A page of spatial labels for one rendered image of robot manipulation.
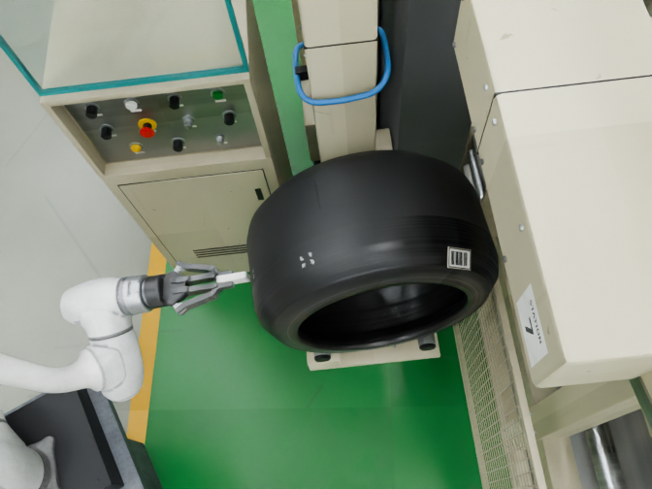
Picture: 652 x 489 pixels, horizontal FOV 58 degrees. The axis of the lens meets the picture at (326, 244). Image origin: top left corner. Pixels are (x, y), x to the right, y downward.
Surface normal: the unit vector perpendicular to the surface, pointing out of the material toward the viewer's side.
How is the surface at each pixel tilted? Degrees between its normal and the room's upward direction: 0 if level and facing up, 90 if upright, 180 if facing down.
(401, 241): 16
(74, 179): 0
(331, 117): 90
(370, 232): 4
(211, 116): 90
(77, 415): 2
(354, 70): 90
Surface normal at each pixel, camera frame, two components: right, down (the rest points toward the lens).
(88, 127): 0.09, 0.90
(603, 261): -0.07, -0.41
